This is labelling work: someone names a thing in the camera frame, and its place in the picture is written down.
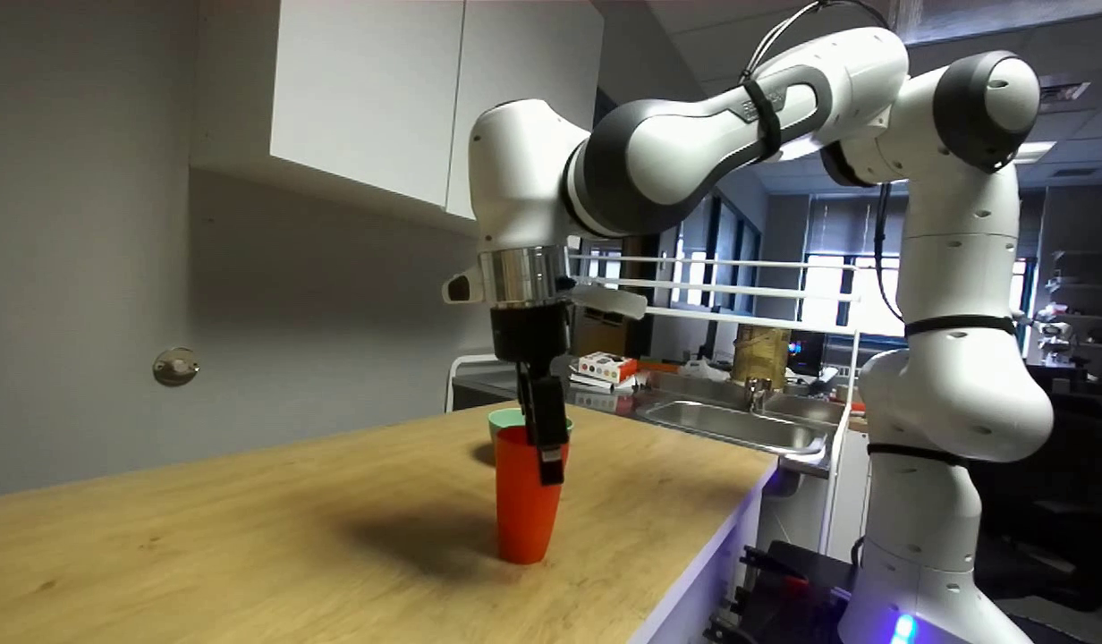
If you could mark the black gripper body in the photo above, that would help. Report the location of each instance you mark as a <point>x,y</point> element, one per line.
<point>531,333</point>

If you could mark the orange plastic cup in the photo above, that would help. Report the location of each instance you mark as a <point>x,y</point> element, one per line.
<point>529,507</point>

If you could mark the ceiling air vent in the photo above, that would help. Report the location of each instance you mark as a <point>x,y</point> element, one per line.
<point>1066,96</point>

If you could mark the red and white box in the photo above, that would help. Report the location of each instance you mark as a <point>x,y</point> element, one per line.
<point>608,365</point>

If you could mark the rectangular ceiling light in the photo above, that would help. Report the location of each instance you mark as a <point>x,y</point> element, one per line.
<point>1036,151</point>

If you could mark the black equipment with red parts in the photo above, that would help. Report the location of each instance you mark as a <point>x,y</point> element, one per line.
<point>790,592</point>

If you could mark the round metal wall knob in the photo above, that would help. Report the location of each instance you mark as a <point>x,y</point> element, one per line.
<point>176,365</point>

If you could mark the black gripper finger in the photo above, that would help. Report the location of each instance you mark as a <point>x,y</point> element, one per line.
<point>523,395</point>
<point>553,436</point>

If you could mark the stainless steel sink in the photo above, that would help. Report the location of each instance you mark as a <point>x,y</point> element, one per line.
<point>732,424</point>

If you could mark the white metal tube frame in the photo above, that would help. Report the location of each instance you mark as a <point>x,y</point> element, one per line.
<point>457,381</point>

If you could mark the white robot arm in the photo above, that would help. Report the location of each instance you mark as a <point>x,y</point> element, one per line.
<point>931,358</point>

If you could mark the white wall cabinet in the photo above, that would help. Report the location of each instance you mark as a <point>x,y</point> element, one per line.
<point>394,96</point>

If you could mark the window with blinds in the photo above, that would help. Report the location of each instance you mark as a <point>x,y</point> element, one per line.
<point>831,269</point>

